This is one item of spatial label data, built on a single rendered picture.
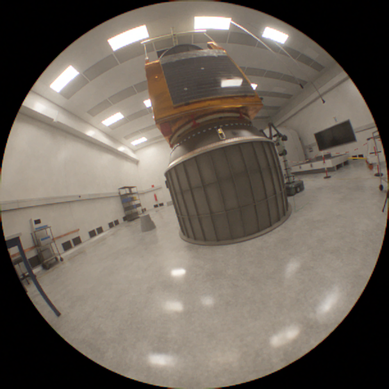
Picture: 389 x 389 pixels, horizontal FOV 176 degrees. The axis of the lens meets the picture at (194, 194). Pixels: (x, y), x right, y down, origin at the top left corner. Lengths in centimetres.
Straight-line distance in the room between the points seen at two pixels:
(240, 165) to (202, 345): 163
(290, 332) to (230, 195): 139
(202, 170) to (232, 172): 36
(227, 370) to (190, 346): 25
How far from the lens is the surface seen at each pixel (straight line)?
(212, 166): 150
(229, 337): 82
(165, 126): 179
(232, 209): 152
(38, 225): 370
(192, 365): 81
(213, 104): 194
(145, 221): 356
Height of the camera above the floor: 77
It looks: 3 degrees down
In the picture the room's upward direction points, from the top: 16 degrees counter-clockwise
